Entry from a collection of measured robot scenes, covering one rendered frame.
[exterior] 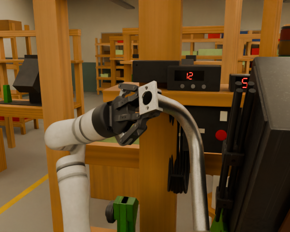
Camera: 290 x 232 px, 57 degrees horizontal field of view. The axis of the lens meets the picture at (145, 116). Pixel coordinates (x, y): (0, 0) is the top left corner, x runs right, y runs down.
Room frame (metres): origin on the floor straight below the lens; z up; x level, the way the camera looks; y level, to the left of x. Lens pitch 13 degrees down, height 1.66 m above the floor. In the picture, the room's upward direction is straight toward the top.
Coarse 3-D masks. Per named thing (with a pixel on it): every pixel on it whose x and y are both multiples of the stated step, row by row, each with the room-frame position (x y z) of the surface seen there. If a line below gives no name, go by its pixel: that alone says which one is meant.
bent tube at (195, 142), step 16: (144, 96) 0.49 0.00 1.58; (160, 96) 0.48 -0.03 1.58; (144, 112) 0.47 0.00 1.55; (176, 112) 0.51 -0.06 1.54; (192, 128) 0.53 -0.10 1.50; (192, 144) 0.52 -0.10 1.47; (192, 160) 0.50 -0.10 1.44; (192, 176) 0.49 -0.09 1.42; (192, 192) 0.47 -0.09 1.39; (192, 208) 0.46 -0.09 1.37; (208, 224) 0.43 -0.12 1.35
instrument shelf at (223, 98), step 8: (112, 88) 0.87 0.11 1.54; (160, 88) 0.87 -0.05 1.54; (224, 88) 0.87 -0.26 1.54; (104, 96) 0.84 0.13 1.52; (112, 96) 0.83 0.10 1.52; (168, 96) 0.80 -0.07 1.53; (176, 96) 0.79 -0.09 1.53; (184, 96) 0.79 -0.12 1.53; (192, 96) 0.78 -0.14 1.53; (200, 96) 0.78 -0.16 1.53; (208, 96) 0.77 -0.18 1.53; (216, 96) 0.77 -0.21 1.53; (224, 96) 0.77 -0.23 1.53; (232, 96) 0.76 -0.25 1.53; (184, 104) 0.79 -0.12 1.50; (192, 104) 0.78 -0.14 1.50; (200, 104) 0.78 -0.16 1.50; (208, 104) 0.77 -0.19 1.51; (216, 104) 0.77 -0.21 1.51; (224, 104) 0.76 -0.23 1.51
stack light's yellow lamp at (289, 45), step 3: (279, 42) 0.89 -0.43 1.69; (282, 42) 0.88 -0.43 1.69; (285, 42) 0.87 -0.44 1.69; (288, 42) 0.86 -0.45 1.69; (279, 45) 0.89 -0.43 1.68; (282, 45) 0.88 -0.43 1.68; (285, 45) 0.87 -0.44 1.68; (288, 45) 0.86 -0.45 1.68; (279, 48) 0.89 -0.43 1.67; (282, 48) 0.87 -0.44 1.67; (285, 48) 0.87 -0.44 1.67; (288, 48) 0.86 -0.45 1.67; (279, 51) 0.88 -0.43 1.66; (282, 51) 0.87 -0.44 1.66; (285, 51) 0.87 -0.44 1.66; (288, 51) 0.86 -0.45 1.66; (279, 54) 0.89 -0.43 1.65; (282, 54) 0.88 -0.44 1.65; (285, 54) 0.87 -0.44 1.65; (288, 54) 0.86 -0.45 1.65
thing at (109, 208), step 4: (112, 200) 0.84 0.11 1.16; (108, 204) 0.82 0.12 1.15; (112, 204) 0.81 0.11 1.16; (108, 208) 0.80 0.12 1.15; (112, 208) 0.80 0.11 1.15; (108, 212) 0.79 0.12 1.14; (112, 212) 0.79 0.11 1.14; (108, 216) 0.79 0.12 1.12; (112, 216) 0.79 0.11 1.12; (108, 220) 0.79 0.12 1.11; (112, 220) 0.79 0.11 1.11
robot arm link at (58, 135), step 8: (64, 120) 0.64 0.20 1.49; (72, 120) 0.62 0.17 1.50; (48, 128) 0.65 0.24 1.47; (56, 128) 0.63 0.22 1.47; (64, 128) 0.62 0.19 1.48; (72, 128) 0.60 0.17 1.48; (48, 136) 0.64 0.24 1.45; (56, 136) 0.62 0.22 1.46; (64, 136) 0.61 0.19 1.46; (72, 136) 0.60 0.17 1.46; (80, 136) 0.58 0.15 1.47; (48, 144) 0.63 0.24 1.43; (56, 144) 0.62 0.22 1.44; (64, 144) 0.61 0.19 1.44; (72, 144) 0.61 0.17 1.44; (80, 144) 0.61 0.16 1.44
